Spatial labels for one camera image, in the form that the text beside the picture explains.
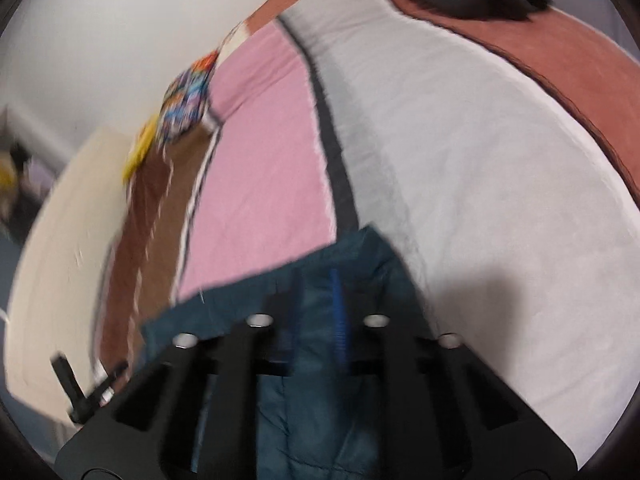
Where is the lavender hanging garment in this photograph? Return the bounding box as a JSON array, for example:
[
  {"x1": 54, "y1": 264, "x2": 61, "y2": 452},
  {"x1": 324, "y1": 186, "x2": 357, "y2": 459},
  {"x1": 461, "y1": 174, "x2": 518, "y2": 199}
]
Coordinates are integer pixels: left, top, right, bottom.
[{"x1": 27, "y1": 160, "x2": 62, "y2": 197}]

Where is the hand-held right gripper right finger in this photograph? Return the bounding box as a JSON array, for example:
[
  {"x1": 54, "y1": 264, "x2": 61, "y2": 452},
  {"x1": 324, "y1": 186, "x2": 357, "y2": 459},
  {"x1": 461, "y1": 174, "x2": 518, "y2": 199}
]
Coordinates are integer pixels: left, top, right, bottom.
[{"x1": 329, "y1": 267, "x2": 577, "y2": 480}]

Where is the yellow pillow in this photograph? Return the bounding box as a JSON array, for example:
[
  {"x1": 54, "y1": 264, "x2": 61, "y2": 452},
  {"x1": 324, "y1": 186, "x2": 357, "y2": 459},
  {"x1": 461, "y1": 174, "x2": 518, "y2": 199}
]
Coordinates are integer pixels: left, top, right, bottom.
[{"x1": 122, "y1": 115, "x2": 161, "y2": 183}]

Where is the white headboard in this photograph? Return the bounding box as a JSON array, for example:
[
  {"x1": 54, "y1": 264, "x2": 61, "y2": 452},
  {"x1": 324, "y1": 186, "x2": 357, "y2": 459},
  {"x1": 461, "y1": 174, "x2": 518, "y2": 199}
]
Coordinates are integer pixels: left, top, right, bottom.
[{"x1": 0, "y1": 127, "x2": 146, "y2": 431}]

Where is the striped pink brown blanket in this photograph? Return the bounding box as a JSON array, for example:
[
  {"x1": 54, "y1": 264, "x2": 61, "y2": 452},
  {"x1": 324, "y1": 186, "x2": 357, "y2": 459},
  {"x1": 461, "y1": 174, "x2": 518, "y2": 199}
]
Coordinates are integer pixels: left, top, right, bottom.
[{"x1": 92, "y1": 0, "x2": 640, "y2": 471}]

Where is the teal quilted puffer jacket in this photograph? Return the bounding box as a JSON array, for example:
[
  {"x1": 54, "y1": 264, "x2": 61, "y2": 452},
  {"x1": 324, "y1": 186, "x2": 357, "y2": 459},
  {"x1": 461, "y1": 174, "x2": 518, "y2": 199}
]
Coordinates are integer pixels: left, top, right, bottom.
[{"x1": 140, "y1": 225, "x2": 436, "y2": 480}]

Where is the colourful printed pillow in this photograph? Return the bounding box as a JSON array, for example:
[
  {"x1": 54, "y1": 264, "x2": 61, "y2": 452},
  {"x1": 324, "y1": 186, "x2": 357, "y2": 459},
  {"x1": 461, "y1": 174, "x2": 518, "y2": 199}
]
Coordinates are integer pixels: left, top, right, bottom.
[{"x1": 157, "y1": 50, "x2": 221, "y2": 146}]

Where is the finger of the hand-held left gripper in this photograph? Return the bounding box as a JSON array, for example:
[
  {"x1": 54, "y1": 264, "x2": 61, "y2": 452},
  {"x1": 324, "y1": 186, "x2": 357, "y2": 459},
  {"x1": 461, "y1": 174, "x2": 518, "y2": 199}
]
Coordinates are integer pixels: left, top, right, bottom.
[{"x1": 50, "y1": 352, "x2": 132, "y2": 425}]

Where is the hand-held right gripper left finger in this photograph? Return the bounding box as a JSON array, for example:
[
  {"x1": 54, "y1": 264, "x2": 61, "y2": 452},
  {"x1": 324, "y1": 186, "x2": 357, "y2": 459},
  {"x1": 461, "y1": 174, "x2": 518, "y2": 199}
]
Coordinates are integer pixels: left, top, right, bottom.
[{"x1": 55, "y1": 270, "x2": 304, "y2": 480}]

